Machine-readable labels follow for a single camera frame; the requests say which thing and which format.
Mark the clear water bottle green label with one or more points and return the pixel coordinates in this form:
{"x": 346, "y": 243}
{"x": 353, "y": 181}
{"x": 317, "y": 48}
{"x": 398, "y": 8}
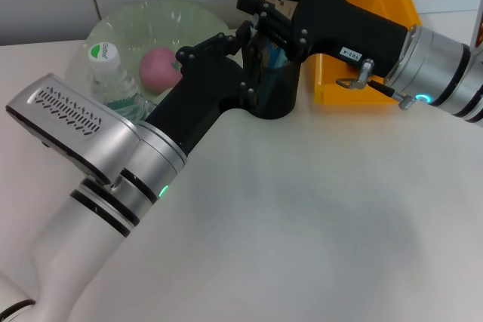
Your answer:
{"x": 105, "y": 65}

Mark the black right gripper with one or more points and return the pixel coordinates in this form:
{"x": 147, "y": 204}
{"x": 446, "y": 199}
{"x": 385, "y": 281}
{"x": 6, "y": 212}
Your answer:
{"x": 339, "y": 31}

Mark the green glass fruit plate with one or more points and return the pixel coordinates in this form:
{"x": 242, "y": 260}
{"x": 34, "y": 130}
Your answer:
{"x": 151, "y": 20}

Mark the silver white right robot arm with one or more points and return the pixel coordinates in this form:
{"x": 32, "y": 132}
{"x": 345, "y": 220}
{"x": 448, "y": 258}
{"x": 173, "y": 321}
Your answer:
{"x": 441, "y": 69}

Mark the blue scissors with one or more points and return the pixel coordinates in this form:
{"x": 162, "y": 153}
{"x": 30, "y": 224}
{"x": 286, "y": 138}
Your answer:
{"x": 274, "y": 60}

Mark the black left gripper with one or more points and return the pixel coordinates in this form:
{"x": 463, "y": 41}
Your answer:
{"x": 203, "y": 92}

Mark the black mesh pen holder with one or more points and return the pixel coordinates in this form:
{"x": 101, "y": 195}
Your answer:
{"x": 279, "y": 92}

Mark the pink peach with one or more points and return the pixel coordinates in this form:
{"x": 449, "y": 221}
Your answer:
{"x": 158, "y": 69}

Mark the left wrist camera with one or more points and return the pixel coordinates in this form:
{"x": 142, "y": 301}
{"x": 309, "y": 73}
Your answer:
{"x": 71, "y": 122}

